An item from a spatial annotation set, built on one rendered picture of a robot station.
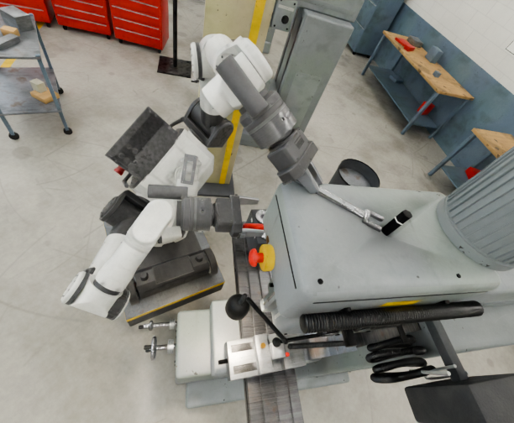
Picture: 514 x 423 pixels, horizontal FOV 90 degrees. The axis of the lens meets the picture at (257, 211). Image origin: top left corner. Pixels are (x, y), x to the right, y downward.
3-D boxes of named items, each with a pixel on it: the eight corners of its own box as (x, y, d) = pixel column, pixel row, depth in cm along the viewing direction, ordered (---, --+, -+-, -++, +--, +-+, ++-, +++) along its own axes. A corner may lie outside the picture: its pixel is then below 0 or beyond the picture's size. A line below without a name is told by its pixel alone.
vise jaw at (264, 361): (258, 375, 110) (260, 374, 106) (252, 336, 118) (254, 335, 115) (271, 372, 111) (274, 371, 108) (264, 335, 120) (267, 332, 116)
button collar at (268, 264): (260, 275, 59) (268, 264, 54) (257, 251, 62) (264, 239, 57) (269, 274, 59) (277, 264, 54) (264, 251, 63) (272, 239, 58)
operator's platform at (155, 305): (112, 245, 228) (102, 221, 196) (188, 225, 258) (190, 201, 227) (133, 333, 194) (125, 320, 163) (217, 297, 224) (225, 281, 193)
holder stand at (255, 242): (249, 259, 148) (258, 242, 132) (243, 226, 159) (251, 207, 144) (269, 258, 151) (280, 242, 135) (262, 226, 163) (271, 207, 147)
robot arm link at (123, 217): (107, 224, 73) (127, 193, 83) (91, 237, 77) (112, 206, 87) (143, 245, 79) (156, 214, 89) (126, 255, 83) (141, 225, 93)
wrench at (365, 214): (275, 175, 55) (277, 173, 55) (282, 165, 58) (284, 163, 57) (379, 232, 53) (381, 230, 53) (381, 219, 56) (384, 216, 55)
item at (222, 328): (211, 378, 127) (213, 376, 118) (209, 305, 147) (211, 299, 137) (303, 365, 141) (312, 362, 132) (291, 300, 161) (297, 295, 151)
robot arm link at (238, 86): (242, 135, 55) (206, 90, 52) (283, 101, 52) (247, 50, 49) (238, 145, 45) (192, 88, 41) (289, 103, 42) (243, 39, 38)
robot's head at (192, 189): (171, 190, 84) (178, 194, 76) (176, 159, 83) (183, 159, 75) (191, 194, 87) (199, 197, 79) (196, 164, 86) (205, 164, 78)
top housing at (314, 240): (275, 321, 54) (307, 298, 41) (259, 216, 68) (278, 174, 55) (448, 307, 67) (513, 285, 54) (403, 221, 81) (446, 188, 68)
